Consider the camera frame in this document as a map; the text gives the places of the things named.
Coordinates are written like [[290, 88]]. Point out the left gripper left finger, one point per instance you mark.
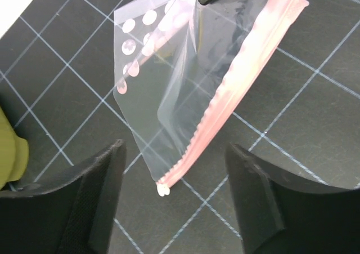
[[69, 212]]

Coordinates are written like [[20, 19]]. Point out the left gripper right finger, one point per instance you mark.
[[280, 212]]

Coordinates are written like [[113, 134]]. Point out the clear pink zip bag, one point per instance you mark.
[[181, 68]]

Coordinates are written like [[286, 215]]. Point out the olive green plastic basket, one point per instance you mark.
[[14, 153]]

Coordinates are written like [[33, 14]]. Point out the black grid mat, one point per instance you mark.
[[302, 112]]

